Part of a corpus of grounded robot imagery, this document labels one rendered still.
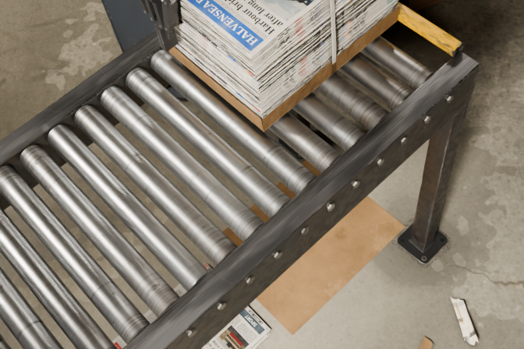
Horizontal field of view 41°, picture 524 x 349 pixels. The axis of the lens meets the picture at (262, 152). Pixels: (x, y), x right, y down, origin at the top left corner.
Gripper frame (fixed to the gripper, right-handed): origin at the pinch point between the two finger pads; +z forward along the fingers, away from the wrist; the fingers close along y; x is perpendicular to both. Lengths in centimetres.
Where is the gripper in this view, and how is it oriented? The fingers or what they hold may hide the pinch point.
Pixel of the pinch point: (166, 33)
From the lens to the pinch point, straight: 133.8
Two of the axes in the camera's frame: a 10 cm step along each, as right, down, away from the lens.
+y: -6.8, -5.9, 4.5
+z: 1.0, 5.3, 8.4
